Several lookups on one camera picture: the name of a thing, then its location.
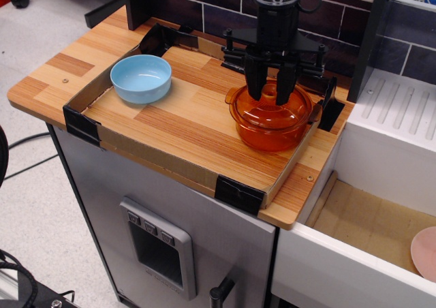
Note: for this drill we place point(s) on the pink plate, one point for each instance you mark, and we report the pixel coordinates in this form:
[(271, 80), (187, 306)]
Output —
[(423, 253)]

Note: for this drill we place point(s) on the orange transparent pot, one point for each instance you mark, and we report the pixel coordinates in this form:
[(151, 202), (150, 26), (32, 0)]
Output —
[(275, 141)]

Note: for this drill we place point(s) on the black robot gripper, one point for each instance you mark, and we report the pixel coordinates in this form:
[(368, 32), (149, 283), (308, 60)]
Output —
[(274, 41)]

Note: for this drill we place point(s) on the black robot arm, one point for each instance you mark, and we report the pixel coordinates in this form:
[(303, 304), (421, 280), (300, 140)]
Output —
[(275, 43)]

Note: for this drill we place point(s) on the light blue bowl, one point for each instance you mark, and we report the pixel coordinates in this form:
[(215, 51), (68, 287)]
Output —
[(141, 79)]

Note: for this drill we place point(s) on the black equipment with cables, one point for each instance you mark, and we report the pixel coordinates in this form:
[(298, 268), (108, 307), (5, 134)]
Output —
[(19, 288)]

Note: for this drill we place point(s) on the white toy sink unit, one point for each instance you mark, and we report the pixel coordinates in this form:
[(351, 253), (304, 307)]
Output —
[(351, 247)]

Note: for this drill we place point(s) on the grey toy dishwasher cabinet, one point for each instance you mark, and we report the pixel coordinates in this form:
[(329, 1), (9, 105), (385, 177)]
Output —
[(162, 243)]

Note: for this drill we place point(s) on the dark shelf upright post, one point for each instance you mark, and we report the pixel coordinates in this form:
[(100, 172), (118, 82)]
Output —
[(368, 50)]

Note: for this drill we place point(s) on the orange transparent pot lid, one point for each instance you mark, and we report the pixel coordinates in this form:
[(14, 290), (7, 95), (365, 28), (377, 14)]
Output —
[(265, 114)]

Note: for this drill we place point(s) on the cardboard fence with black tape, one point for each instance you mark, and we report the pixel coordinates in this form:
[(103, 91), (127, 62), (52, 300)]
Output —
[(190, 135)]

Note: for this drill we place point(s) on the black cabinet door handle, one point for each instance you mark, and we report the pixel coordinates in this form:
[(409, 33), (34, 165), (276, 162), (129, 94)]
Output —
[(218, 295)]

